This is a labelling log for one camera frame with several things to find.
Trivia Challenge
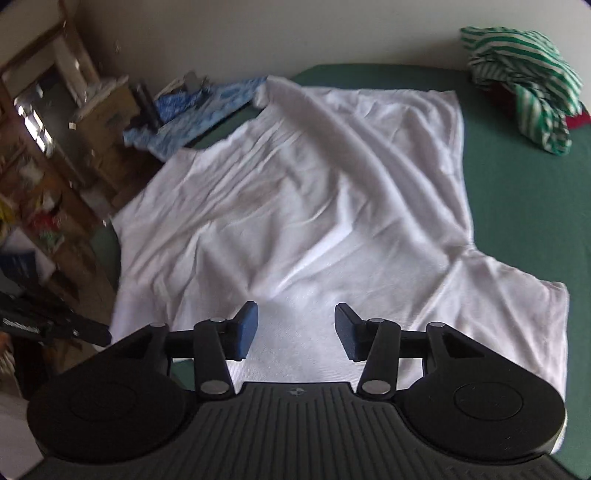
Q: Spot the dark red garment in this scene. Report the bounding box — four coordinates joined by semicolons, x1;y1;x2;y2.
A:
489;78;591;133

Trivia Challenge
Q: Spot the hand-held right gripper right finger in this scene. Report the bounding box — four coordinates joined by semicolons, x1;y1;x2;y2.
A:
333;302;490;398

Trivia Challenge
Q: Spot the green white striped garment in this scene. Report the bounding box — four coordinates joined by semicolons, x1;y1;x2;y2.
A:
459;25;585;156

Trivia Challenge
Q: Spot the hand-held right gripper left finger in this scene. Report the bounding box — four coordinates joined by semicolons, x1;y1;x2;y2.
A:
110;301;258;400

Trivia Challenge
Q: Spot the blue patterned cloth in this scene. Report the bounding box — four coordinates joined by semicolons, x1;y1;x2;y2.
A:
123;76;269;161

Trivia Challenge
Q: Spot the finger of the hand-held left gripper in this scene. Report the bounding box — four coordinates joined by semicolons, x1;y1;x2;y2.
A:
46;310;113;348

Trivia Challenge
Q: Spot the green felt table cover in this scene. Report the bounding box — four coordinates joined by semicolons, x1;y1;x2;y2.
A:
90;64;591;480

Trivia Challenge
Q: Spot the black bottle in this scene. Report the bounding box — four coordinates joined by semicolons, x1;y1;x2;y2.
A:
134;82;161;131

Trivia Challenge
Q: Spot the white t-shirt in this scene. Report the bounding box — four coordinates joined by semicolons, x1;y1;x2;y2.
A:
109;76;570;455

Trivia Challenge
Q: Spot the cardboard box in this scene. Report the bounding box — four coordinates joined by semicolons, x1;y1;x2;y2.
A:
69;85;141;197

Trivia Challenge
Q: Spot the wooden shelf unit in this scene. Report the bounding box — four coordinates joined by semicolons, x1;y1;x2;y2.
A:
0;21;118;301

